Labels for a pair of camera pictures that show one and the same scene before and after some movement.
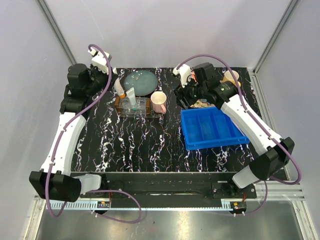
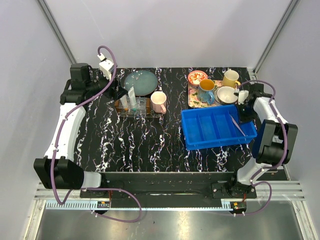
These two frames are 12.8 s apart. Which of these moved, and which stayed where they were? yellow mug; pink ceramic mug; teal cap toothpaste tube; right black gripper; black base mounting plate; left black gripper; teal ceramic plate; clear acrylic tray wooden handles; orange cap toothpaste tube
Moved: left black gripper; right black gripper; orange cap toothpaste tube
Stayed: yellow mug; teal ceramic plate; black base mounting plate; clear acrylic tray wooden handles; teal cap toothpaste tube; pink ceramic mug
